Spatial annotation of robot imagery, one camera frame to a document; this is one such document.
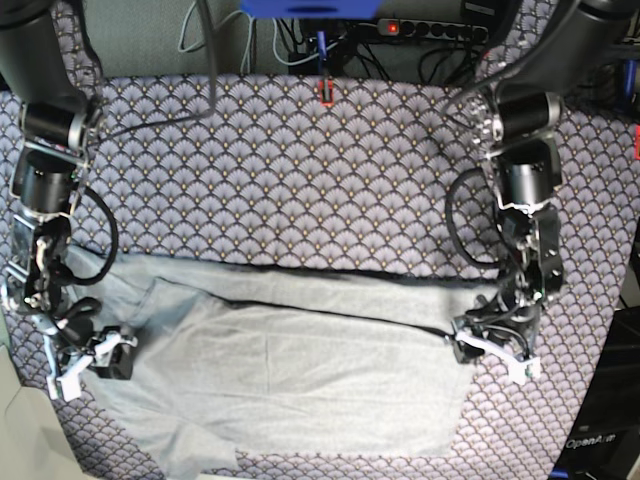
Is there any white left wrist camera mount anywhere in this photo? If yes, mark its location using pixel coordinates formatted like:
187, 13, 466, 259
451, 318, 542, 386

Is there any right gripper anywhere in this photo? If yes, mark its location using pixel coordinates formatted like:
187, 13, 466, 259
42, 297, 133, 380

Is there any black OpenArm box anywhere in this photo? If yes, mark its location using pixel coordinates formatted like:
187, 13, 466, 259
549, 307, 639, 479

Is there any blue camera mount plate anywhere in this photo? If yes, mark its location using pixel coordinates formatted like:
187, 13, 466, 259
241, 0, 381, 19

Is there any black power strip red switch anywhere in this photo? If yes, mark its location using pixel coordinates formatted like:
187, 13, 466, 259
376, 18, 489, 45

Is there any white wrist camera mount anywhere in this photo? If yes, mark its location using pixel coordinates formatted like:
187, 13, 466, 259
46, 327, 138, 402
451, 318, 542, 386

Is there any patterned fan-print tablecloth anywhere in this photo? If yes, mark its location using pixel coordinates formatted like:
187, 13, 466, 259
0, 0, 640, 480

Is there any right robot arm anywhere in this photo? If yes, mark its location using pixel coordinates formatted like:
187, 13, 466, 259
1, 1, 137, 384

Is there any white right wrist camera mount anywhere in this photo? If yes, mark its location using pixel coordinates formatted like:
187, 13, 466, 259
46, 327, 138, 402

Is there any red black table clamp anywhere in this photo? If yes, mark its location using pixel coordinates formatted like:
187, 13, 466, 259
316, 30, 334, 107

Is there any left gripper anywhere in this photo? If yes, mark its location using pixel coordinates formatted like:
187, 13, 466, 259
453, 292, 542, 365

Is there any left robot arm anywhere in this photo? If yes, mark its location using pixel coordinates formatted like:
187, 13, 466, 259
449, 1, 639, 378

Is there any grey T-shirt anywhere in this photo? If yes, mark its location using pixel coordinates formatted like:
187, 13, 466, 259
69, 255, 494, 479

